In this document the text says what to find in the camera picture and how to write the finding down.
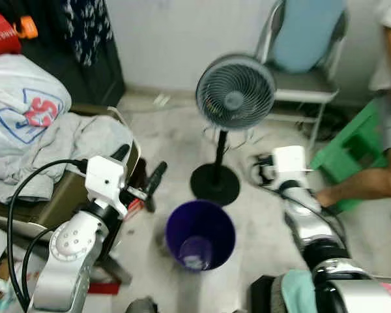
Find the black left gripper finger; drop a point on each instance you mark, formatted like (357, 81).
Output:
(156, 177)
(121, 152)

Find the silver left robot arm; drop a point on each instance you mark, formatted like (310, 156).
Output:
(72, 261)

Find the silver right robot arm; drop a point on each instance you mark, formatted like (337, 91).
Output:
(306, 225)

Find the grey cloth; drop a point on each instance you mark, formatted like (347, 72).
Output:
(65, 140)

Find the purple waste bin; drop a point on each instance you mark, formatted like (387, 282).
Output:
(202, 228)

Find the grey standing fan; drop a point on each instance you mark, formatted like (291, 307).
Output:
(234, 91)

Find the green plastic stool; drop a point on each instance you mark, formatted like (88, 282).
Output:
(348, 153)

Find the grey metal chair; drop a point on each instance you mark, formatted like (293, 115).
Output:
(300, 85)

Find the brown wooden chair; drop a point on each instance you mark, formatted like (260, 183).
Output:
(39, 212)

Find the grey left robot leg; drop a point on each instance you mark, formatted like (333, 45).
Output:
(142, 306)

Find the grey robot leg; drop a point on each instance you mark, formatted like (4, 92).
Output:
(264, 297)
(142, 306)

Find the black cabinet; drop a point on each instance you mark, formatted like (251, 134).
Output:
(52, 59)

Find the white printed plastic bag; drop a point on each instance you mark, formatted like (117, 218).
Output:
(13, 98)

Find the grey right robot leg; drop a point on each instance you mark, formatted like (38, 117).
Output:
(264, 297)

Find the dark white-flowered hanging garment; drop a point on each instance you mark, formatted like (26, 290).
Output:
(88, 29)

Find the light blue chair cushion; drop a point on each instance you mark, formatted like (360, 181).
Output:
(306, 32)

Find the orange plastic item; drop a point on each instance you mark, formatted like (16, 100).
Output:
(27, 27)

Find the red bag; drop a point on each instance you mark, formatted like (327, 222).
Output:
(0, 32)

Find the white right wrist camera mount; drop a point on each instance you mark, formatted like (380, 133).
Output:
(292, 163)

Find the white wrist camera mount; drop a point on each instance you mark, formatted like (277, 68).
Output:
(292, 163)
(104, 179)

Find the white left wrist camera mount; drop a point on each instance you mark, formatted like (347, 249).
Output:
(104, 179)

